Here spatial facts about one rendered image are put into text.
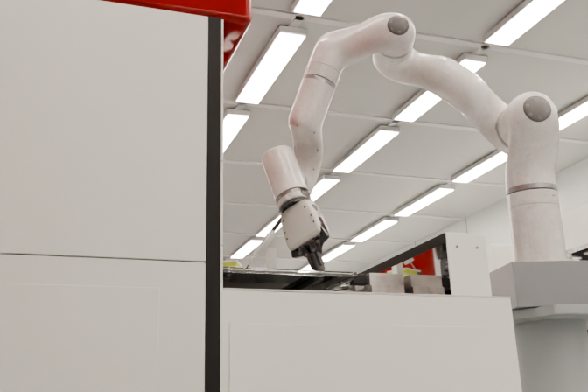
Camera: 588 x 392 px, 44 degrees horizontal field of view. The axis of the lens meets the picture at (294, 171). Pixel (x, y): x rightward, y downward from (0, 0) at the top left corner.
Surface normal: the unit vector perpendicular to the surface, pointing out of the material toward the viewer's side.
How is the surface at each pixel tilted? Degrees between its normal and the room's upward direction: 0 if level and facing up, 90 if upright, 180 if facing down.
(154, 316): 90
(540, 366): 90
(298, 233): 96
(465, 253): 90
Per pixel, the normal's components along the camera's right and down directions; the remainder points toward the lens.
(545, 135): 0.12, 0.37
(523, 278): 0.07, -0.32
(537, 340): -0.61, -0.24
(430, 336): 0.33, -0.32
